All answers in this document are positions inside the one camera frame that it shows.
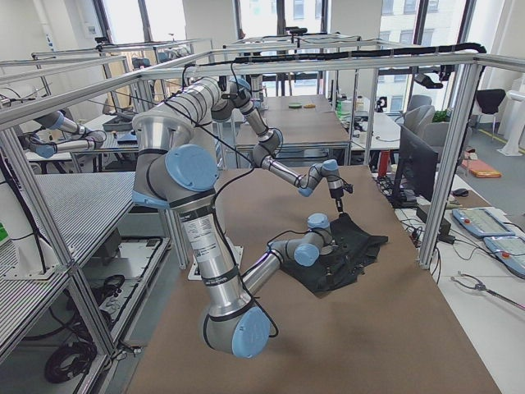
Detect black overhead cable conduit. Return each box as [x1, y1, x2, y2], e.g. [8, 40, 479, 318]
[229, 40, 488, 66]

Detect near teach pendant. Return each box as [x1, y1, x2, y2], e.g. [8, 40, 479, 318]
[483, 236, 525, 278]

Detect striped metal work table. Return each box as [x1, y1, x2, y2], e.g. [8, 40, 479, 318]
[1, 172, 135, 282]

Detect far teach pendant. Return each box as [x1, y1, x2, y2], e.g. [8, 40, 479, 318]
[451, 208, 515, 238]

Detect teach pendant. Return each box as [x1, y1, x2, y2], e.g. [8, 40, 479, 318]
[483, 236, 525, 278]
[451, 208, 515, 238]

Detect aluminium cell frame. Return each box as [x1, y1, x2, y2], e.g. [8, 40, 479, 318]
[0, 39, 489, 358]

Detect black t-shirt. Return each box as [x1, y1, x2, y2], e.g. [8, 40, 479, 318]
[281, 213, 388, 296]

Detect black computer mouse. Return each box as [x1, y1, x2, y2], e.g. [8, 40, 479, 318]
[452, 188, 469, 197]

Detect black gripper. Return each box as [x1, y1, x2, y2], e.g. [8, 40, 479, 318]
[328, 181, 353, 215]
[326, 243, 349, 283]

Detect black computer monitor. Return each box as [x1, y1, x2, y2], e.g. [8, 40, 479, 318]
[390, 126, 438, 208]

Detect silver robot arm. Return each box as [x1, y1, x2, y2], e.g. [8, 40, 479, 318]
[132, 77, 351, 359]
[211, 77, 353, 214]

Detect grabber reaching tool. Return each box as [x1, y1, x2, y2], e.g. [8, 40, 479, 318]
[450, 272, 525, 311]

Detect orange cushion on floor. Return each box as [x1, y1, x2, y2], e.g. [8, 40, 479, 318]
[461, 159, 502, 178]

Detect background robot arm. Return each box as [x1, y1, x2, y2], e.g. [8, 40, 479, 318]
[19, 111, 107, 158]

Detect black office chair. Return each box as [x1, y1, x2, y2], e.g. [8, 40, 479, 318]
[476, 89, 506, 138]

